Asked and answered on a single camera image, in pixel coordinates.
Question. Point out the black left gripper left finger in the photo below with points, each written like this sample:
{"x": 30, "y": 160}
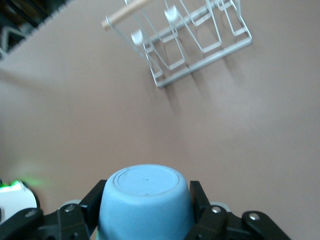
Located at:
{"x": 62, "y": 222}

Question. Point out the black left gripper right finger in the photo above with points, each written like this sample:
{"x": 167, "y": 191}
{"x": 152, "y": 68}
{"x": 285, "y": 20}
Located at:
{"x": 220, "y": 225}

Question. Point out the blue plastic cup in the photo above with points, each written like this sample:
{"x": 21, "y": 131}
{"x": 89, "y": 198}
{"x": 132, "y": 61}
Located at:
{"x": 145, "y": 200}

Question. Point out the brown table mat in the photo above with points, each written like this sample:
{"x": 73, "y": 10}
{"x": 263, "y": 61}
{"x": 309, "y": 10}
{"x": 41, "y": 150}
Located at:
{"x": 225, "y": 137}

